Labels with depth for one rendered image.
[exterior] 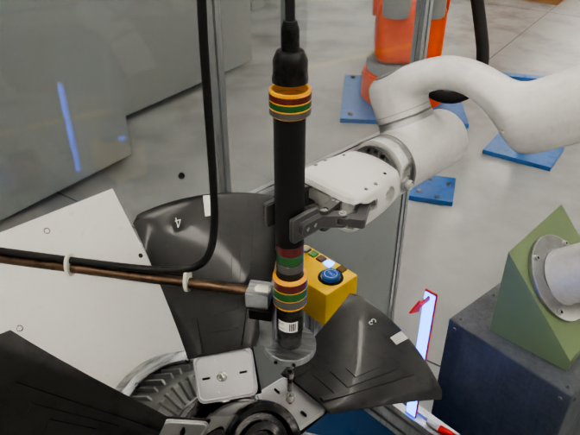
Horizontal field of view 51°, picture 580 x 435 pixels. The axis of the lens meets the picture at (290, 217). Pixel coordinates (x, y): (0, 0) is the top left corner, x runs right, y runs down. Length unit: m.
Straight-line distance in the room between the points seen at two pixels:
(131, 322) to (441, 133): 0.58
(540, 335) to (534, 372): 0.08
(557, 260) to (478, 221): 2.23
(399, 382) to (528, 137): 0.43
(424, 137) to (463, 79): 0.09
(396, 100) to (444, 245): 2.54
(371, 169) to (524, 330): 0.74
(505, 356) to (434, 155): 0.68
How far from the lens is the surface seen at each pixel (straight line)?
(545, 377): 1.39
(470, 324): 1.46
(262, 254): 0.86
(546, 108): 0.76
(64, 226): 1.04
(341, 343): 1.00
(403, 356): 1.03
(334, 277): 1.29
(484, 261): 3.26
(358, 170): 0.75
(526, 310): 1.37
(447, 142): 0.85
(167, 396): 0.93
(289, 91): 0.65
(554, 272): 1.36
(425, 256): 3.22
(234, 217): 0.88
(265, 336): 0.80
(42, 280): 1.02
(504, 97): 0.78
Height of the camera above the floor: 1.89
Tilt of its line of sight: 33 degrees down
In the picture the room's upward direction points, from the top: straight up
